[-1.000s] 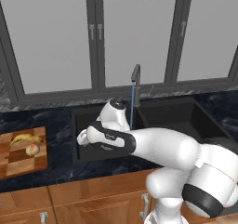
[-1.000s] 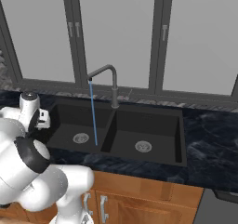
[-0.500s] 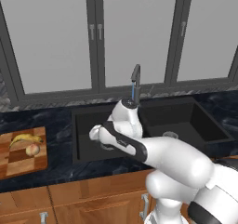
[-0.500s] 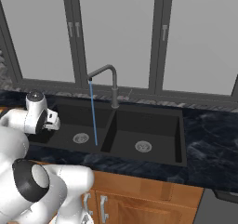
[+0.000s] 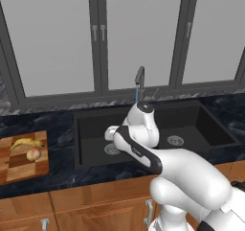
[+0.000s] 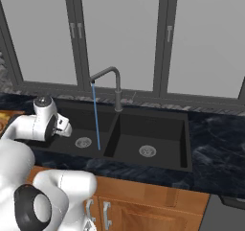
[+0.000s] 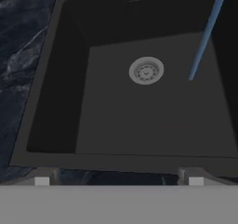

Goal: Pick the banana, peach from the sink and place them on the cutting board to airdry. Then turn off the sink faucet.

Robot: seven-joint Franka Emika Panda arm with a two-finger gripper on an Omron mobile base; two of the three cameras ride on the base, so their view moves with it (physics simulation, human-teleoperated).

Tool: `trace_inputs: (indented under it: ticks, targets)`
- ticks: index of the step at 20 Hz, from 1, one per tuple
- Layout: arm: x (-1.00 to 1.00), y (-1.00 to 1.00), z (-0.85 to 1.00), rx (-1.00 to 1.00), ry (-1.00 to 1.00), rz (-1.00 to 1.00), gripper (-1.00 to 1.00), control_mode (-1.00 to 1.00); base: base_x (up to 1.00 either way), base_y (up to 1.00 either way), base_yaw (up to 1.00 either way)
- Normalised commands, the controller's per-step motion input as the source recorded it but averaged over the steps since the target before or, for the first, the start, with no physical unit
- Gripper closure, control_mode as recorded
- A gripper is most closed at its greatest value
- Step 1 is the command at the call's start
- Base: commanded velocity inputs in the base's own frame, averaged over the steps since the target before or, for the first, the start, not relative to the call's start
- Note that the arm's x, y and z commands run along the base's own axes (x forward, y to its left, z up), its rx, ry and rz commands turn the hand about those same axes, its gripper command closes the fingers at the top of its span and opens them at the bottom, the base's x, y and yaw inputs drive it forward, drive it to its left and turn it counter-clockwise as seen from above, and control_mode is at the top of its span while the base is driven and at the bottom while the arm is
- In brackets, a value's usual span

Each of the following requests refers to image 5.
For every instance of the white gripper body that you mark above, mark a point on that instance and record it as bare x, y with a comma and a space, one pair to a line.
110, 133

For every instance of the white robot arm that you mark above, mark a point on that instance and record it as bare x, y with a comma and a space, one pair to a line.
191, 174

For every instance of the round metal sink drain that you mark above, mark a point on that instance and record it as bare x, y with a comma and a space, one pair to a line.
109, 150
175, 140

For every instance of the black double sink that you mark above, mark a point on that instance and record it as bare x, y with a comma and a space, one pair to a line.
92, 135

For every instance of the black sink faucet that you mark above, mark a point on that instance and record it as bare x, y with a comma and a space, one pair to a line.
140, 76

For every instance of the peach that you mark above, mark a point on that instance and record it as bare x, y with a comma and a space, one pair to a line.
33, 154

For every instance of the yellow banana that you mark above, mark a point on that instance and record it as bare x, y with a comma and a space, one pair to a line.
25, 142

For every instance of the wooden cutting board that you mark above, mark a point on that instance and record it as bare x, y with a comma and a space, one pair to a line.
22, 169

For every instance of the blue water stream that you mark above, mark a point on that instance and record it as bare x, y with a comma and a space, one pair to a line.
137, 94

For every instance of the wide wooden drawer front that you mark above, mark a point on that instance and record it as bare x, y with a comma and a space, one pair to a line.
102, 191

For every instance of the grey framed window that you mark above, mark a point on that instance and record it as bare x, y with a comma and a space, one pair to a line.
143, 30
57, 33
213, 30

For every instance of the narrow wooden drawer front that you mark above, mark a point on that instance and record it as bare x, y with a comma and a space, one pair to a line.
25, 207

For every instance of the wooden cupboard front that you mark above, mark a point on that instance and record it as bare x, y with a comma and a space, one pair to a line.
233, 171

